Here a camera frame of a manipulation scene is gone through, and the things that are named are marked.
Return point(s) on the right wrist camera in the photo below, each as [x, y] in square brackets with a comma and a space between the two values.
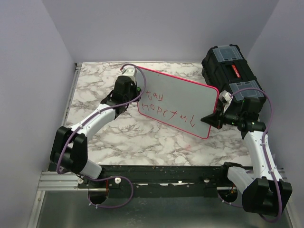
[226, 98]

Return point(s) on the black plastic toolbox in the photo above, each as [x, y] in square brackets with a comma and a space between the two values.
[225, 68]

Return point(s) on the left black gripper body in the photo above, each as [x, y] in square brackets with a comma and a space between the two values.
[133, 93]

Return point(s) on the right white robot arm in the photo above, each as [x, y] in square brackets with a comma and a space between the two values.
[265, 193]

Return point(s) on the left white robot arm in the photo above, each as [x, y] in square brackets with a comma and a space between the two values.
[70, 147]

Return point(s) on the aluminium side rail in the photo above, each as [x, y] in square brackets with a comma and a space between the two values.
[71, 93]

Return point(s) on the pink framed whiteboard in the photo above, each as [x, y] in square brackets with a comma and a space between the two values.
[175, 101]

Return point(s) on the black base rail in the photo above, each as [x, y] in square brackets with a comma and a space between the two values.
[121, 181]

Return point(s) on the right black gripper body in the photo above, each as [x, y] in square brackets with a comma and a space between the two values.
[230, 118]

